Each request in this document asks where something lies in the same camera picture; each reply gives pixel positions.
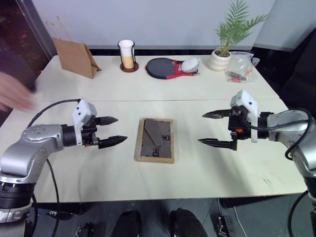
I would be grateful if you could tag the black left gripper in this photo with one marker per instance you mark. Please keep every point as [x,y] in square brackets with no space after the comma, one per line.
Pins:
[89,137]

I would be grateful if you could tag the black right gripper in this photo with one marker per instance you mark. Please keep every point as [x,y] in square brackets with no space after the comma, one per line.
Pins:
[238,124]

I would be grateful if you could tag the person's dark sleeved forearm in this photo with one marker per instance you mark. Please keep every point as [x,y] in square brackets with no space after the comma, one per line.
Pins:
[14,64]

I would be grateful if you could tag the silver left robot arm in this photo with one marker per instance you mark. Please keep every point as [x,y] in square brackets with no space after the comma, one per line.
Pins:
[29,148]

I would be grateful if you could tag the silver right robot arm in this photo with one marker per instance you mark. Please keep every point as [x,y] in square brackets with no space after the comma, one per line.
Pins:
[291,128]

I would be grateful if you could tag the person's bare hand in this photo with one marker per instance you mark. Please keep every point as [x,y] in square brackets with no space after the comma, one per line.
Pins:
[12,93]

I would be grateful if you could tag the clear plastic bag with parts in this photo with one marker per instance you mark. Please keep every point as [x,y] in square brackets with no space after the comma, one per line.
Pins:
[240,66]

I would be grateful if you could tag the green plant in white pot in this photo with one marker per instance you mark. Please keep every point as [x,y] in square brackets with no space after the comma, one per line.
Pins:
[219,59]

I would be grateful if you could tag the paper cup stack in holder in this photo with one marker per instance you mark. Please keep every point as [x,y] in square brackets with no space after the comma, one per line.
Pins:
[128,56]

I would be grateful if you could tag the black red table tennis paddle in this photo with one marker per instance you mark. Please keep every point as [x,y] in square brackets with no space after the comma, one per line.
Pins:
[159,67]

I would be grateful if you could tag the brown paper bag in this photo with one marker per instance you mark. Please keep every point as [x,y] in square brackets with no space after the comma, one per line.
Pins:
[75,59]

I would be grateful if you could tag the dark rounded shape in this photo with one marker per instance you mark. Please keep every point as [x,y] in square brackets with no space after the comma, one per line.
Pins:
[127,223]
[185,223]

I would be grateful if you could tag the black table clamp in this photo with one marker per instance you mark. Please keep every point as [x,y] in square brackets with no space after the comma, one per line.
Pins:
[85,229]
[223,224]

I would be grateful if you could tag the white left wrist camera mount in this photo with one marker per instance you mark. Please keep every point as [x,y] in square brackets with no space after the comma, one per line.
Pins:
[82,111]

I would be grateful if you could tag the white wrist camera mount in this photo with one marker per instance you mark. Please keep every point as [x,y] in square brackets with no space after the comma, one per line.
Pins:
[82,111]
[247,101]

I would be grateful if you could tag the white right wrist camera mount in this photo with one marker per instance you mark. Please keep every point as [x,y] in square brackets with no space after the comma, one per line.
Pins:
[247,101]

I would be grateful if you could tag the wooden picture frame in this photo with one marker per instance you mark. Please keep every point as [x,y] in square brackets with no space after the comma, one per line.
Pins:
[155,140]

